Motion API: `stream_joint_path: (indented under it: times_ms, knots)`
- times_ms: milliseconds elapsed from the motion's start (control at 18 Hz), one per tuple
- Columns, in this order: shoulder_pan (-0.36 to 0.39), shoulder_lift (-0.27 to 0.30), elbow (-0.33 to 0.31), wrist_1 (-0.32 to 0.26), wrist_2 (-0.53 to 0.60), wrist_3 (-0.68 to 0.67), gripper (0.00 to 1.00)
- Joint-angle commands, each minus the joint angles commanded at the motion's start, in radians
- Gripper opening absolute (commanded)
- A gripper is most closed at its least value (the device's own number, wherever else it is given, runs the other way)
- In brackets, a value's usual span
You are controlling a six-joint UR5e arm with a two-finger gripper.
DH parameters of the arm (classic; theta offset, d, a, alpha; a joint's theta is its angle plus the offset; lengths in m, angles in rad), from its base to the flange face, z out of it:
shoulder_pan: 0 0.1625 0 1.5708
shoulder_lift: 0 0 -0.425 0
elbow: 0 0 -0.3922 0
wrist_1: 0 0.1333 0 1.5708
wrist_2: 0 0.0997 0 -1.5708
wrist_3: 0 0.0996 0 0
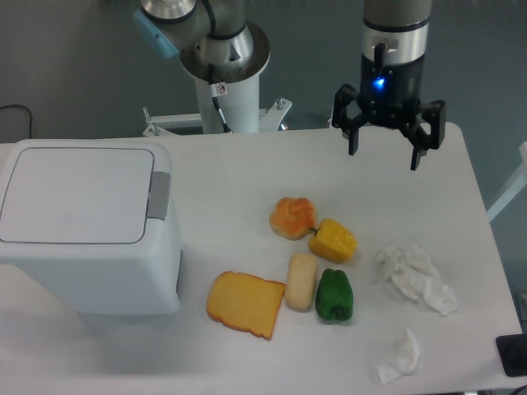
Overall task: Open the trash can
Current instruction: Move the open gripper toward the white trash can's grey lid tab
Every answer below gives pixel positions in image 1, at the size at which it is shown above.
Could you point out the orange toast slice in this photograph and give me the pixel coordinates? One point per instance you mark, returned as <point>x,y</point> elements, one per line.
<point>245,302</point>

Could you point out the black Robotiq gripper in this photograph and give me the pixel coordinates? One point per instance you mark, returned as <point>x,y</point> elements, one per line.
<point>391,99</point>

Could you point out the green bell pepper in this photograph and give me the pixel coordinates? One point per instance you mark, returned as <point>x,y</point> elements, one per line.
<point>334,297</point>

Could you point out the black device at edge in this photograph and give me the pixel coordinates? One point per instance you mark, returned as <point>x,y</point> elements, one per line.
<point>512,352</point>

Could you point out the orange round bread roll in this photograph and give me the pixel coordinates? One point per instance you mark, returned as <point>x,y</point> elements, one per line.
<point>293,217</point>

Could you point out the yellow bell pepper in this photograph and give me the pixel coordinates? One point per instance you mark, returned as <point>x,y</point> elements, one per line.
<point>332,241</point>

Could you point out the white push-button trash can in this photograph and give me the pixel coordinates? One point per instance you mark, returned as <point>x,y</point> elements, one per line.
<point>94,222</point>

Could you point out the large crumpled white tissue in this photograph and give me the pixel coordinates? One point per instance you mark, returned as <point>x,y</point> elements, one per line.
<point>411,272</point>

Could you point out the small crumpled white tissue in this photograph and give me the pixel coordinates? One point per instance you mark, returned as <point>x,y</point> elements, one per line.
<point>405,359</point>

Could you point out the white frame at right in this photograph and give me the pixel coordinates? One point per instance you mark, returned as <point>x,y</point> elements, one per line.
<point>511,188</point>

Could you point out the pale oblong bread roll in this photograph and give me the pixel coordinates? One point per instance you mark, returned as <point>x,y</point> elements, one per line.
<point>300,284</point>

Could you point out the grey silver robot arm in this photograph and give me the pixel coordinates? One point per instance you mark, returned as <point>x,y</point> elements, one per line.
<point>225,53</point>

